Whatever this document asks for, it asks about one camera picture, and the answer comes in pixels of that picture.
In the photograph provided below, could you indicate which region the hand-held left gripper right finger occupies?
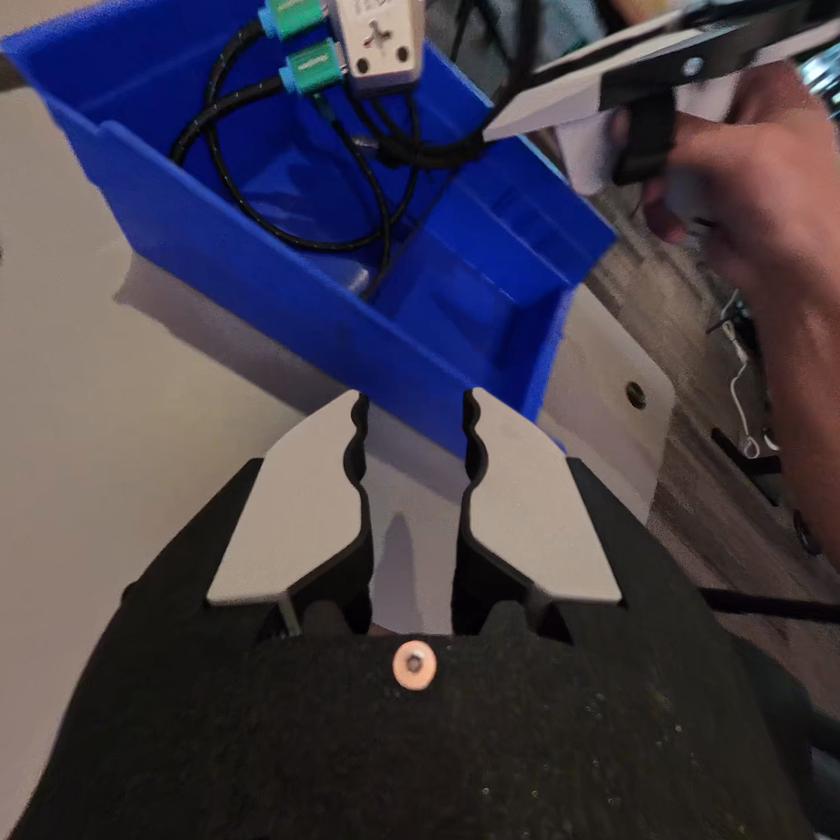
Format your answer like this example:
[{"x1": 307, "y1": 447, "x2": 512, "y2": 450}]
[{"x1": 451, "y1": 386, "x2": 623, "y2": 636}]

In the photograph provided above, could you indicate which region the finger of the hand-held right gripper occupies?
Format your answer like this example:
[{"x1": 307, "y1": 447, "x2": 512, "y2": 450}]
[
  {"x1": 481, "y1": 66, "x2": 603, "y2": 142},
  {"x1": 532, "y1": 8, "x2": 707, "y2": 88}
]

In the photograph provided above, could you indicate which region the blue plastic bin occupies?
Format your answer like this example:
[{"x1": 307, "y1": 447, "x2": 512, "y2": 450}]
[{"x1": 0, "y1": 0, "x2": 618, "y2": 460}]

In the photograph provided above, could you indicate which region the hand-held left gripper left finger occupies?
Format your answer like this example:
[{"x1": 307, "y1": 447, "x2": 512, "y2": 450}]
[{"x1": 205, "y1": 389, "x2": 374, "y2": 636}]

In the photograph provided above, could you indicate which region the grey desk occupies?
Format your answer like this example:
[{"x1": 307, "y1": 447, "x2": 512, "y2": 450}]
[{"x1": 0, "y1": 66, "x2": 677, "y2": 840}]

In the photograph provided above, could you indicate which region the person's right forearm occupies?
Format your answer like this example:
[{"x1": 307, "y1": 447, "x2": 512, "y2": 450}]
[{"x1": 748, "y1": 282, "x2": 840, "y2": 572}]

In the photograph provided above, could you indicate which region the person's right hand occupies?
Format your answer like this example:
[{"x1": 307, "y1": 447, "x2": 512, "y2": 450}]
[{"x1": 640, "y1": 62, "x2": 840, "y2": 316}]

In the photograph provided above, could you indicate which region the white hub adapter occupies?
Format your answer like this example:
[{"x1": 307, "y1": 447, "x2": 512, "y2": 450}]
[{"x1": 333, "y1": 0, "x2": 425, "y2": 99}]

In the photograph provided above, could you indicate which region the black cable with grey plug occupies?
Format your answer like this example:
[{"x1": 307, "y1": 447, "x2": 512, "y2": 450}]
[{"x1": 314, "y1": 92, "x2": 395, "y2": 301}]

